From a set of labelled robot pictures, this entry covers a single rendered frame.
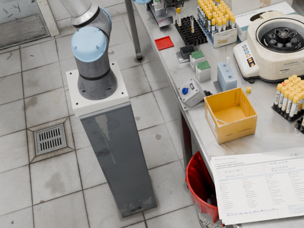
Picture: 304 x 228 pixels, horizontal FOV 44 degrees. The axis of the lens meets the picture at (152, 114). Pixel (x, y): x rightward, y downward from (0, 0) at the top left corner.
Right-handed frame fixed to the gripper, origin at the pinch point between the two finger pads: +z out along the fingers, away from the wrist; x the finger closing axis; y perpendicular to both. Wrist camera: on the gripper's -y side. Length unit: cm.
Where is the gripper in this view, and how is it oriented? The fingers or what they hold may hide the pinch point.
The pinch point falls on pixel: (166, 3)
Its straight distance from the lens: 157.0
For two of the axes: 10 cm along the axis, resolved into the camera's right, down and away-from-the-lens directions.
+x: 9.5, -2.9, 0.8
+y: 3.0, 9.4, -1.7
